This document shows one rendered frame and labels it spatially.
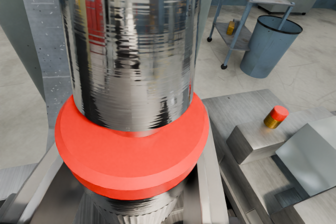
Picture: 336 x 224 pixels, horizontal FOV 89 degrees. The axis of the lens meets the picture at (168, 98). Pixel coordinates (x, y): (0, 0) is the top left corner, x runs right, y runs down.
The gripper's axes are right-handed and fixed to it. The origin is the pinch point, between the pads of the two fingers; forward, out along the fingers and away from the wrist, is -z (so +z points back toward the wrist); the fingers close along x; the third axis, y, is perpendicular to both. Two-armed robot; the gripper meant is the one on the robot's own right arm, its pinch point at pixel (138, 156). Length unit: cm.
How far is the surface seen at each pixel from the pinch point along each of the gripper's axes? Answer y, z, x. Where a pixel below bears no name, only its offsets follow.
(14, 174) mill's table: 19.1, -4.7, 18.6
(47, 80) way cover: 17.2, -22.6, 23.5
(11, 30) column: 10.2, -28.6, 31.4
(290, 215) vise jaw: 9.1, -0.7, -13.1
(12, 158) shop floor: 117, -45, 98
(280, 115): 5.7, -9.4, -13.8
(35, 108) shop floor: 117, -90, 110
